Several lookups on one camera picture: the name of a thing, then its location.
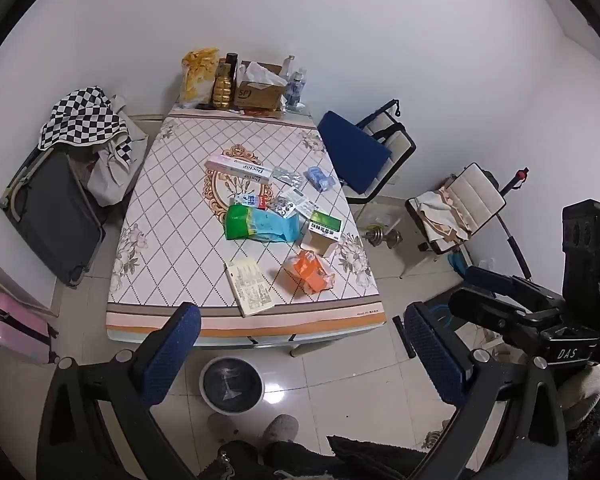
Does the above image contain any small blue object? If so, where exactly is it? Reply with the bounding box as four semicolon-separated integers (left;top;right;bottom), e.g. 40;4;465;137
447;252;471;278

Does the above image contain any grey slipper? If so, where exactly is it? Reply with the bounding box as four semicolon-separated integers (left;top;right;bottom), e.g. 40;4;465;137
260;414;300;448

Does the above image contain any small blue white carton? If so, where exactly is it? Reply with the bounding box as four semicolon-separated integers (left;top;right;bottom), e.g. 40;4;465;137
230;192;270;211

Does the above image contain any orange plastic packet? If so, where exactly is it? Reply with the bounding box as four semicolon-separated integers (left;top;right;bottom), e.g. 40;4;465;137
284;250;333;293

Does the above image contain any gold bottle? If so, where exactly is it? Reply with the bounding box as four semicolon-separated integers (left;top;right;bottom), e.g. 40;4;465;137
211;62;237;108

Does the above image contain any blue plastic packet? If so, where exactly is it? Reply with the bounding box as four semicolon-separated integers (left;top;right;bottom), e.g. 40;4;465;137
304;165;335;192

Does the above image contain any patterned tablecloth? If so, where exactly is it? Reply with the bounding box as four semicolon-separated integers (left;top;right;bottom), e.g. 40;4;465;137
105;102;381;348

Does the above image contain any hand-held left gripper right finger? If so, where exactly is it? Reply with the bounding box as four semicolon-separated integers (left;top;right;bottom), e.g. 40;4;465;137
404;301;569;480

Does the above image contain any blue label water bottle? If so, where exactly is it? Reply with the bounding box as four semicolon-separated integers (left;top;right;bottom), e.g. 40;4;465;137
285;71;307;108

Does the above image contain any yellow snack bag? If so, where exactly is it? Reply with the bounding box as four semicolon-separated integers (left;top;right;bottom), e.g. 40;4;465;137
180;47;221;106

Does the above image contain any cream flat medicine box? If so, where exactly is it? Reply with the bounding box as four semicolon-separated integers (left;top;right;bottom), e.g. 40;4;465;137
224;257;276;317

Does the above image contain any pink white toothpaste box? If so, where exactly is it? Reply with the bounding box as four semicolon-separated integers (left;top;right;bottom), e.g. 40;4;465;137
204;156;273;186

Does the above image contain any person's right forearm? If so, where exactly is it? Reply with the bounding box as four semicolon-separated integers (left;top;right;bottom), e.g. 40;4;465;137
555;364;600;433

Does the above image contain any brown cardboard box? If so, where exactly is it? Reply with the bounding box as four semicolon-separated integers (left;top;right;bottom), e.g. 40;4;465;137
234;61;288;109

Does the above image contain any white tote bag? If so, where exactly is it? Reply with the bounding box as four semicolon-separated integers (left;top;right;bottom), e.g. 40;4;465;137
87;95;148;206

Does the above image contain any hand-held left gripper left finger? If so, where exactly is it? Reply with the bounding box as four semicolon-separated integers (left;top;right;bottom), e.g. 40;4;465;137
36;301;216;480

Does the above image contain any blue cushion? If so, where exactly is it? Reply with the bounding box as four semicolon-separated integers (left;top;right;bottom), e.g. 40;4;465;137
317;111;393;196

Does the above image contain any green white medicine box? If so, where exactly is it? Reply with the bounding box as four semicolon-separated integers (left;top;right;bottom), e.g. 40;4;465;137
307;211;343;241

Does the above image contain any white crumpled paper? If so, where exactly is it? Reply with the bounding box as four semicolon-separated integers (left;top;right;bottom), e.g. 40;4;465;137
240;61;287;86

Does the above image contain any white padded chair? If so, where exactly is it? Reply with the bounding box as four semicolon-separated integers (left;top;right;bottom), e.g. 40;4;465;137
405;162;508;256

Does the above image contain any white paper packet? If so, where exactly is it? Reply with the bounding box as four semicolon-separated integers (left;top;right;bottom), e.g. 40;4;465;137
282;189;321;218

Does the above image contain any red tipped black stick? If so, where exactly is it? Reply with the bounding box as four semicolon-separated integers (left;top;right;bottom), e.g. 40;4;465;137
497;167;531;196

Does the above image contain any pink suitcase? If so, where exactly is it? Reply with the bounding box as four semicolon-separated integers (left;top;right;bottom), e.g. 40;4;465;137
0;292;58;365

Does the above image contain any black white checkered cloth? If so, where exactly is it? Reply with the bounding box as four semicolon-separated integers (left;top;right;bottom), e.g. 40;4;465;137
37;87;133;166

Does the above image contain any green blue plastic bag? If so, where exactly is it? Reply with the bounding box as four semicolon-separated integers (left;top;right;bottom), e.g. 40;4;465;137
224;204;301;245

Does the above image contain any beige cloth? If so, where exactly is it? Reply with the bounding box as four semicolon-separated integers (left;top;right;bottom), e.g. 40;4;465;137
412;187;473;241

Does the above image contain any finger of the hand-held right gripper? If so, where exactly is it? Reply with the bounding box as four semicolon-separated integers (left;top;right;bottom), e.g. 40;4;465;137
463;265;567;306
448;286;563;335

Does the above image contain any metal dumbbell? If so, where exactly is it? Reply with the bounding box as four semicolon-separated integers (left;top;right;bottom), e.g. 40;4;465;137
361;227;403;251

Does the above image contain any clear plastic wrapper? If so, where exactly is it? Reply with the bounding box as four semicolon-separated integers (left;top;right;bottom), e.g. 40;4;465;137
269;196;298;218

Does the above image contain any round black trash bin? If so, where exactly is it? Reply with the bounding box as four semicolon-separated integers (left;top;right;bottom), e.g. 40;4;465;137
199;357;265;418

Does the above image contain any person's dark fuzzy clothing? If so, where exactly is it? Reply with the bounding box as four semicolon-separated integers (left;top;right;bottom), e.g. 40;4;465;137
217;435;431;480

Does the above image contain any silver blister pack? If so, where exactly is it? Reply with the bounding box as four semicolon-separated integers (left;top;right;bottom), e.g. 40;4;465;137
271;166;305;187

